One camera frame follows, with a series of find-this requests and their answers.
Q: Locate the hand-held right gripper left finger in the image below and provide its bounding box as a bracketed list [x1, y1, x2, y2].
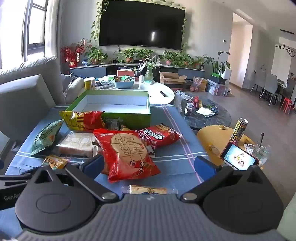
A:
[30, 155, 119, 205]

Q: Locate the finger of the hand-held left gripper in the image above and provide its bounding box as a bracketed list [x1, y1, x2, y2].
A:
[0, 167, 41, 186]

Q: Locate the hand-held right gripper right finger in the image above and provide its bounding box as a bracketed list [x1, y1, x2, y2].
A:
[180, 156, 269, 205]

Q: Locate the clear bread pack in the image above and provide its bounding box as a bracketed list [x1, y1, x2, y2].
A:
[57, 131, 99, 159]

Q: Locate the large red cookie packet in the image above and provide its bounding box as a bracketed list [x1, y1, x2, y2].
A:
[93, 128, 161, 183]

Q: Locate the small yellow snack packet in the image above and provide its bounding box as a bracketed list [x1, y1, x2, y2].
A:
[42, 155, 68, 171]

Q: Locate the red yellow striped chips bag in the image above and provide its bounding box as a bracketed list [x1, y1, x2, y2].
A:
[59, 110, 106, 133]

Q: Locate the green snack bag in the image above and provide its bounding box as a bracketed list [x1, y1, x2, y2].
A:
[31, 119, 65, 156]

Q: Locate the red snack packet white print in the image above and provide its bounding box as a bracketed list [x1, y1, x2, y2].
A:
[135, 123, 184, 150]

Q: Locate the clear cracker packet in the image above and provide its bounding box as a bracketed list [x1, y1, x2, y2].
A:
[128, 185, 177, 195]

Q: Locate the green cardboard box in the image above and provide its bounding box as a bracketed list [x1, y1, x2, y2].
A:
[65, 90, 152, 131]

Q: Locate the blue striped tablecloth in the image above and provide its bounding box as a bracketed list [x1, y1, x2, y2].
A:
[0, 103, 219, 241]

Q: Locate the yellow round table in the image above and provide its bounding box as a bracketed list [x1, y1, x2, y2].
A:
[196, 125, 266, 167]

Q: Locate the smartphone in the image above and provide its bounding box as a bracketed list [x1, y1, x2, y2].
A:
[220, 142, 259, 171]

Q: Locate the dark marble round table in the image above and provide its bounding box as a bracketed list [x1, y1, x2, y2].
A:
[181, 98, 232, 131]

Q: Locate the yellow black drink can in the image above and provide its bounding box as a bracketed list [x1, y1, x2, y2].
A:
[229, 118, 248, 144]

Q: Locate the white napkin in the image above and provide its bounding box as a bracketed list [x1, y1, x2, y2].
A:
[195, 107, 214, 117]

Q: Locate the glass cup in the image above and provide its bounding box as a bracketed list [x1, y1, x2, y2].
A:
[252, 144, 271, 166]

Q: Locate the white plastic bag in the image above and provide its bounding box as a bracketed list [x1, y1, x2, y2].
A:
[173, 90, 185, 113]

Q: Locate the clear storage bin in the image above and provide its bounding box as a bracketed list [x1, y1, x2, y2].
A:
[207, 79, 228, 96]

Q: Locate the cream cylindrical tin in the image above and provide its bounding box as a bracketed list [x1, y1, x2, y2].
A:
[84, 77, 96, 90]

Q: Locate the yellow carton with plastic bag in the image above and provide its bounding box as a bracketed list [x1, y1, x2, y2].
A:
[190, 76, 208, 92]

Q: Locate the teal plastic basket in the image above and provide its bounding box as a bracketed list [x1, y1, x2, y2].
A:
[114, 77, 135, 89]

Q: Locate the white oval table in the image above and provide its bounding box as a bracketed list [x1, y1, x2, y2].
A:
[92, 76, 175, 105]

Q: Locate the green black box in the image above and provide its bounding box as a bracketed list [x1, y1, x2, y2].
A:
[210, 72, 226, 84]

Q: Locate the open cardboard box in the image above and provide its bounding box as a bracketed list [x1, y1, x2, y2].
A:
[159, 71, 188, 86]

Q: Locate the dark tv cabinet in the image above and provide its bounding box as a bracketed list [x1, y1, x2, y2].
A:
[69, 62, 206, 79]

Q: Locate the grey dining chair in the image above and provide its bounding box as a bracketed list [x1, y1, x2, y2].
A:
[261, 74, 279, 102]
[250, 72, 266, 93]

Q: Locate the red plastic stool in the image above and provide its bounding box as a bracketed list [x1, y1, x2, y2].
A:
[280, 97, 292, 114]

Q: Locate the large-leaf plant white pot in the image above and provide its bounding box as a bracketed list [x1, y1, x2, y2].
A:
[203, 51, 232, 80]

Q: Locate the spider plant in glass vase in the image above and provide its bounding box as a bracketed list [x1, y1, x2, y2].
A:
[138, 56, 161, 83]

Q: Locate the row of potted green plants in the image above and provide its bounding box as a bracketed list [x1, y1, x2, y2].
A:
[85, 46, 207, 69]

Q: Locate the grey sofa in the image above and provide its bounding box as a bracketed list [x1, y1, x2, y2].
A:
[0, 56, 85, 167]

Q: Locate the red berry decoration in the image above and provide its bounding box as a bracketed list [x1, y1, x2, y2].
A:
[60, 39, 92, 67]

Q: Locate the black television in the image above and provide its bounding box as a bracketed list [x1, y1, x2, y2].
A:
[99, 0, 186, 50]

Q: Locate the window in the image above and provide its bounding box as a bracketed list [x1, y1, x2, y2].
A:
[0, 0, 49, 69]

